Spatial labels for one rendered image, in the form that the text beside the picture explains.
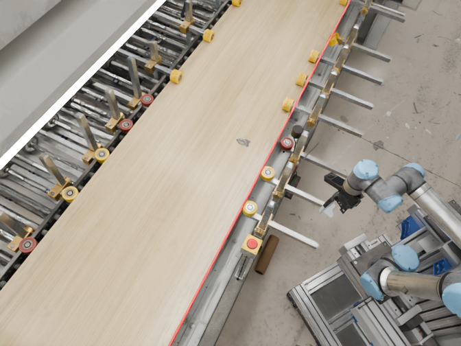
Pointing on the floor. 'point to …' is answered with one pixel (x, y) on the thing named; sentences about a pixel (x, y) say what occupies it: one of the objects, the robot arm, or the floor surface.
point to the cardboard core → (266, 255)
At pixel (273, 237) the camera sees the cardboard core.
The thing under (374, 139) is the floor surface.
